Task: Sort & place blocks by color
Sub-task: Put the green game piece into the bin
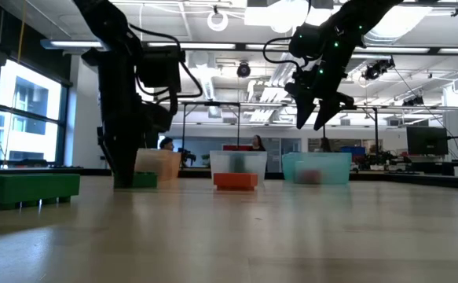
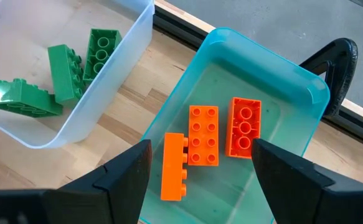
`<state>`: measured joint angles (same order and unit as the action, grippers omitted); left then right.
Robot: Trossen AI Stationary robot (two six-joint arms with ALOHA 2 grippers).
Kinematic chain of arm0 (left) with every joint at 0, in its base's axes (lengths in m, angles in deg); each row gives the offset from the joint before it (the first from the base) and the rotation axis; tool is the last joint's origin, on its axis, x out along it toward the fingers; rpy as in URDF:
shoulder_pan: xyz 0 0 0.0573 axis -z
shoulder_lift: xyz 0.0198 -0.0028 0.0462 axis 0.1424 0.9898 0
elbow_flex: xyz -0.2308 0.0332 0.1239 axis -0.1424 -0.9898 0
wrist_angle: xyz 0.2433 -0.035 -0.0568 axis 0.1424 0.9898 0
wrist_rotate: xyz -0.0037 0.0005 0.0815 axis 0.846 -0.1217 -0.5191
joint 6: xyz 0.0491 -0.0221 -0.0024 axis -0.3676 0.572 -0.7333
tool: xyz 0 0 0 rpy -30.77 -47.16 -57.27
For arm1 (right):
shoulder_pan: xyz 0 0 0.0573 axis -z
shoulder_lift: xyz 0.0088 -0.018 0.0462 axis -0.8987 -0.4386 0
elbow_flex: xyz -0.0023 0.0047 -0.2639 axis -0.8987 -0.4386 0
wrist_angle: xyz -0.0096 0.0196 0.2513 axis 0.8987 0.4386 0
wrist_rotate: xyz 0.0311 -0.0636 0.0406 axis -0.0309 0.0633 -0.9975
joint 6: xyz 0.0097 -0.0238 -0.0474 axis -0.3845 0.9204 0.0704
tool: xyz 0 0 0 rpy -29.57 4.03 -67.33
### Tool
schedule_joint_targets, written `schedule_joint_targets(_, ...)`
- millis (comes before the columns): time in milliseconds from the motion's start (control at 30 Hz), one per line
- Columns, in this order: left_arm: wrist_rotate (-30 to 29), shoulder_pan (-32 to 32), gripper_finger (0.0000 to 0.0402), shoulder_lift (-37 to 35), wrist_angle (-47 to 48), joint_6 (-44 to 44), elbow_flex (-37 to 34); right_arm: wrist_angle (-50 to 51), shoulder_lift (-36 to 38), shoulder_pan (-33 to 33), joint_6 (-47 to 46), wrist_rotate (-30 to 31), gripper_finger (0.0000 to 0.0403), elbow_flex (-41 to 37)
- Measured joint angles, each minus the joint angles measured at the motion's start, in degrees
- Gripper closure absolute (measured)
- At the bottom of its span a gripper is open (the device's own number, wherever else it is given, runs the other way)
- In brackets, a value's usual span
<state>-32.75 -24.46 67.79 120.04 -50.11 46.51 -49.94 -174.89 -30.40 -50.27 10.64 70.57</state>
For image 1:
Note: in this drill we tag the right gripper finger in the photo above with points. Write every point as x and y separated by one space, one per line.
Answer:
304 112
328 110

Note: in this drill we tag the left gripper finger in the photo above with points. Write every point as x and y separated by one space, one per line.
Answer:
124 157
106 151

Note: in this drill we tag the green toy brick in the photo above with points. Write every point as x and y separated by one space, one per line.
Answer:
146 181
238 163
24 188

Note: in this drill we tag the red toy brick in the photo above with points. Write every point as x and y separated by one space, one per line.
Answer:
310 177
235 181

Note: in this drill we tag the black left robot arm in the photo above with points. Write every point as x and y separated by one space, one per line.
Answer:
107 23

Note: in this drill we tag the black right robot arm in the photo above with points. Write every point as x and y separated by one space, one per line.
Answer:
354 23

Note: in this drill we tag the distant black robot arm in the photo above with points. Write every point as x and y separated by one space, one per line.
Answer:
187 156

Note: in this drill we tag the person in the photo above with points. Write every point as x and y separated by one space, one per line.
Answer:
257 143
167 143
324 144

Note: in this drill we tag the translucent orange plastic bin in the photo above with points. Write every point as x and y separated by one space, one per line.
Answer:
162 165

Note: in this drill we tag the blue box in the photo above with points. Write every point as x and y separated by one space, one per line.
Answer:
353 150

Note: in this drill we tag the translucent teal plastic bin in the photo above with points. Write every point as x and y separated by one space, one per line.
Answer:
330 165

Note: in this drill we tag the long ceiling light strip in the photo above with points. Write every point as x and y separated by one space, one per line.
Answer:
389 50
75 44

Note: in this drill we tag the large window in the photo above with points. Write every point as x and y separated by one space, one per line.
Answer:
28 102

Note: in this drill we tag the clear plastic bin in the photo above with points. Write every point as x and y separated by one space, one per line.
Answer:
220 161

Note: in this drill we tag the black computer monitor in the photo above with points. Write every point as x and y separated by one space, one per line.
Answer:
427 140

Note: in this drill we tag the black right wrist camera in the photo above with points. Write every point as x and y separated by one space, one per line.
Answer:
306 41

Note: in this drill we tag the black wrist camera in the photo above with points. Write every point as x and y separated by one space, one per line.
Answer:
160 70
306 41

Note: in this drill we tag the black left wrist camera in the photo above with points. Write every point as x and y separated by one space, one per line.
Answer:
160 70

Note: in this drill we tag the black station frame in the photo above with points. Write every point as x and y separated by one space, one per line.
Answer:
184 133
376 129

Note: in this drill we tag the black overhead camera rig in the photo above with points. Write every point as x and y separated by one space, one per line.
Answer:
378 68
413 101

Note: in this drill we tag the black round ceiling camera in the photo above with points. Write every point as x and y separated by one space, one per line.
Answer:
243 70

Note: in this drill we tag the silver ceiling duct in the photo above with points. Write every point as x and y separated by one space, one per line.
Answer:
401 23

